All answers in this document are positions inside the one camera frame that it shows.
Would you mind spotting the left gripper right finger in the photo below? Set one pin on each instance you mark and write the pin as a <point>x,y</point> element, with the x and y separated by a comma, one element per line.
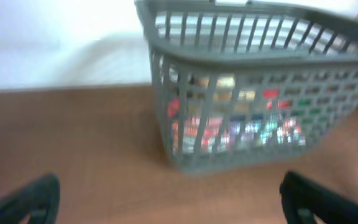
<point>303,200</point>

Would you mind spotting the green lid jar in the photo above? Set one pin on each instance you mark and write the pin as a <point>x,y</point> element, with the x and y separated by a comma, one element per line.
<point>308,112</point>

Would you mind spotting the grey plastic basket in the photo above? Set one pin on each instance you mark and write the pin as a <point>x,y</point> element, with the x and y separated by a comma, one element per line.
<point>254,59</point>

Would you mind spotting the tissue multipack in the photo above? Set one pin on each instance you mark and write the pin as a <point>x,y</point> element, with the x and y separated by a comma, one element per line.
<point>255,133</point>

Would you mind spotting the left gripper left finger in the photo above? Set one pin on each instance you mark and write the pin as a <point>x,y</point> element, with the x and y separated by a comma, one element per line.
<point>39,200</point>

